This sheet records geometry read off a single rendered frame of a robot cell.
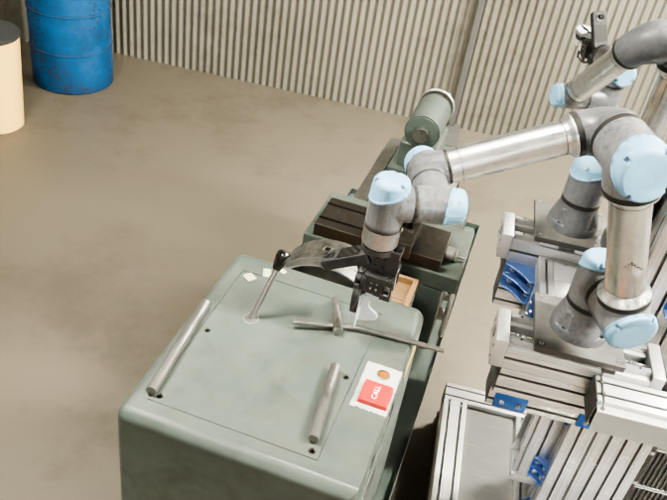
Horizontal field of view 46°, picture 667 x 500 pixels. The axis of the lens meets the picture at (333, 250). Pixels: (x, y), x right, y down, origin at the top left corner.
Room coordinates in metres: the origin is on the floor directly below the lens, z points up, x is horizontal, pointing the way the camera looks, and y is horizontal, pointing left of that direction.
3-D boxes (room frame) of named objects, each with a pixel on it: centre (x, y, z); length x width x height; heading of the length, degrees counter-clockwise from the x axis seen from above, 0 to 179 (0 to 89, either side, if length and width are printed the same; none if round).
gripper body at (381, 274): (1.29, -0.10, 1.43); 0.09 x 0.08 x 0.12; 77
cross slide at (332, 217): (2.13, -0.15, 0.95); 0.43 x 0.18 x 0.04; 77
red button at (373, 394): (1.10, -0.13, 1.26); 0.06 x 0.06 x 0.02; 77
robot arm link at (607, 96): (2.32, -0.75, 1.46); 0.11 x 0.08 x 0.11; 105
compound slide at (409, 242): (2.09, -0.21, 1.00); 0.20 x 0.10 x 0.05; 167
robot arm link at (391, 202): (1.30, -0.09, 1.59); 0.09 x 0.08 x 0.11; 101
